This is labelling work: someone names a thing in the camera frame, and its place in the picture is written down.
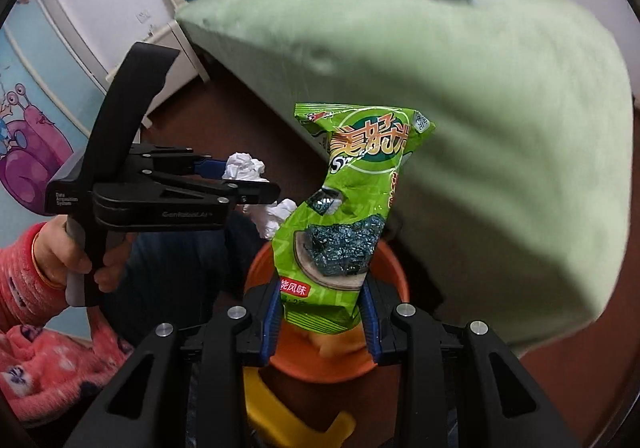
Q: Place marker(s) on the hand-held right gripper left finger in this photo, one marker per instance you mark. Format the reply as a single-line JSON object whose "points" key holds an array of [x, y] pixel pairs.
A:
{"points": [[272, 324]]}

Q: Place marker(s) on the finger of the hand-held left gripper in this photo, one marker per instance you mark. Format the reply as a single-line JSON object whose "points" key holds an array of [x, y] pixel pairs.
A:
{"points": [[250, 192], [210, 167]]}

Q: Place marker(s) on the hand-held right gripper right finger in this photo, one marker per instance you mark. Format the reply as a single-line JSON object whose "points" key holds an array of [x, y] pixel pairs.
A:
{"points": [[372, 328]]}

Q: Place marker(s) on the white paper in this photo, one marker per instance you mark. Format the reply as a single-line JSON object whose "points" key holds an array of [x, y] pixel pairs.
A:
{"points": [[242, 167], [272, 218]]}

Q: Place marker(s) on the orange plastic bin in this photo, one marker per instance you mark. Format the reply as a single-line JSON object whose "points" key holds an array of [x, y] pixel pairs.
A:
{"points": [[387, 278]]}

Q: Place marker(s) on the green snack bag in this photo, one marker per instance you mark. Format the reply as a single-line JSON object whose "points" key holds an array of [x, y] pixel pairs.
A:
{"points": [[340, 188]]}

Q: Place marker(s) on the person's left forearm pink sleeve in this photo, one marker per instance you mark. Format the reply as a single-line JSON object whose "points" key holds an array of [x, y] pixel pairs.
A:
{"points": [[22, 278]]}

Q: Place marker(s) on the person's left hand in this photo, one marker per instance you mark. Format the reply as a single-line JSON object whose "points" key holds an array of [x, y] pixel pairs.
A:
{"points": [[52, 248]]}

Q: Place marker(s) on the yellow plastic stool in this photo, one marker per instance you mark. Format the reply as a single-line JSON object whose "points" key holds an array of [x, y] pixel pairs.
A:
{"points": [[280, 415]]}

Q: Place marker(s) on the white nightstand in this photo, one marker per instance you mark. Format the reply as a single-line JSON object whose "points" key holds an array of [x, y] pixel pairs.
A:
{"points": [[177, 58]]}

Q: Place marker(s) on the green bed blanket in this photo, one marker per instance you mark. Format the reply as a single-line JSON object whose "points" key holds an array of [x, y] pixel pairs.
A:
{"points": [[475, 128]]}

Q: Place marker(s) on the pink fleece robe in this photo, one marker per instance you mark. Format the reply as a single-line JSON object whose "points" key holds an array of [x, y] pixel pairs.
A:
{"points": [[45, 368]]}

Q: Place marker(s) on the cartoon snail wall poster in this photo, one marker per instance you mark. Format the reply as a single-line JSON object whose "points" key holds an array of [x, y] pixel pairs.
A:
{"points": [[30, 143]]}

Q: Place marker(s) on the wall socket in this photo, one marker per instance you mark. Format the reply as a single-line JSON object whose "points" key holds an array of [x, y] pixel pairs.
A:
{"points": [[144, 17]]}

